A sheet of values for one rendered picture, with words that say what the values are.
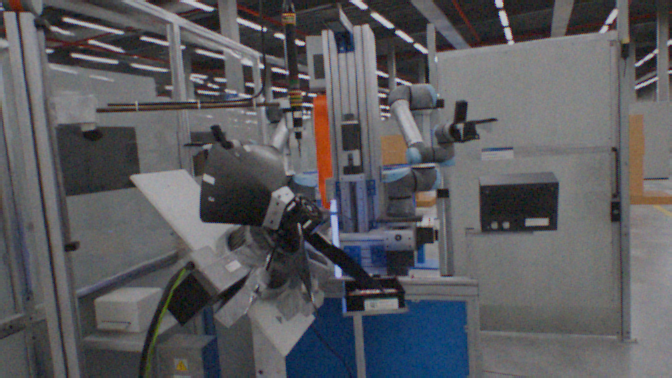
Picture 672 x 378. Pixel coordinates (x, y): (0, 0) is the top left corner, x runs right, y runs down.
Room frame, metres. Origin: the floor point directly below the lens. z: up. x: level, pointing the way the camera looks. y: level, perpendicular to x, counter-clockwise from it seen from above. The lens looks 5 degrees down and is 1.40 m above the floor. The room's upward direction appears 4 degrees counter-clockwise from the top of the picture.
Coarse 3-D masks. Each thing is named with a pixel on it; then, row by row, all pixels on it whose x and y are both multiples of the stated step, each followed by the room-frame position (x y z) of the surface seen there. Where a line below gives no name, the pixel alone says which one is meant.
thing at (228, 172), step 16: (208, 160) 1.11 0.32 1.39; (224, 160) 1.15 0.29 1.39; (224, 176) 1.13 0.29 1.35; (240, 176) 1.17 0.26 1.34; (256, 176) 1.22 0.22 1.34; (208, 192) 1.08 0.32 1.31; (224, 192) 1.12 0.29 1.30; (240, 192) 1.16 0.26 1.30; (256, 192) 1.20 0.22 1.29; (208, 208) 1.07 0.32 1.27; (224, 208) 1.11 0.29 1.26; (240, 208) 1.16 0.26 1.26; (256, 208) 1.20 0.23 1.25; (240, 224) 1.16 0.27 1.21; (256, 224) 1.20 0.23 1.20
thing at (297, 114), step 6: (288, 0) 1.41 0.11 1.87; (282, 6) 1.41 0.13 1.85; (288, 6) 1.40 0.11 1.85; (282, 12) 1.41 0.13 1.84; (288, 12) 1.43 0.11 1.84; (294, 12) 1.41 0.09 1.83; (294, 108) 1.40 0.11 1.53; (300, 108) 1.40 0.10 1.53; (294, 114) 1.40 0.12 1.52; (300, 114) 1.40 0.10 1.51; (294, 120) 1.40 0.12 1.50; (300, 120) 1.40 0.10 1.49; (294, 126) 1.40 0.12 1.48; (300, 126) 1.40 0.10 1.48; (294, 132) 1.41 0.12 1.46; (300, 132) 1.40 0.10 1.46; (300, 138) 1.40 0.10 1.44
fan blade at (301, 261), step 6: (300, 246) 1.08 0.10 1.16; (300, 252) 1.05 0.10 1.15; (300, 258) 1.03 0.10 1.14; (306, 258) 1.10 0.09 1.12; (300, 264) 1.01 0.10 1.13; (306, 264) 1.08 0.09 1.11; (300, 270) 0.99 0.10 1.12; (306, 270) 1.04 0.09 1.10; (300, 276) 0.98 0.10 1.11; (306, 276) 1.02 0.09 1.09; (306, 282) 1.00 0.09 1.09; (306, 288) 0.99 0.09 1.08; (312, 300) 1.00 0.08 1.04; (318, 318) 1.04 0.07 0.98
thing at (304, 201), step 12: (288, 204) 1.29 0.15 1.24; (300, 204) 1.27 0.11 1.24; (312, 204) 1.35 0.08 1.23; (288, 216) 1.27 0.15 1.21; (300, 216) 1.25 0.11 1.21; (312, 216) 1.27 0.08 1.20; (288, 228) 1.27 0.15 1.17; (312, 228) 1.28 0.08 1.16; (276, 240) 1.26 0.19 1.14; (288, 240) 1.28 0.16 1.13
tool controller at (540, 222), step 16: (480, 176) 1.62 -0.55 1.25; (496, 176) 1.60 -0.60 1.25; (512, 176) 1.58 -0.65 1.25; (528, 176) 1.55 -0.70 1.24; (544, 176) 1.53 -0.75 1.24; (480, 192) 1.55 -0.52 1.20; (496, 192) 1.53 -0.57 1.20; (512, 192) 1.51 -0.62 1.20; (528, 192) 1.50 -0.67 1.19; (544, 192) 1.49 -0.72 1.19; (480, 208) 1.58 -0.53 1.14; (496, 208) 1.54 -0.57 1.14; (512, 208) 1.53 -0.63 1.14; (528, 208) 1.52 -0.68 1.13; (544, 208) 1.50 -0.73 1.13; (480, 224) 1.63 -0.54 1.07; (496, 224) 1.54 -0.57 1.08; (512, 224) 1.55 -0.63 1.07; (528, 224) 1.53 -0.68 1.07; (544, 224) 1.52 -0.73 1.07
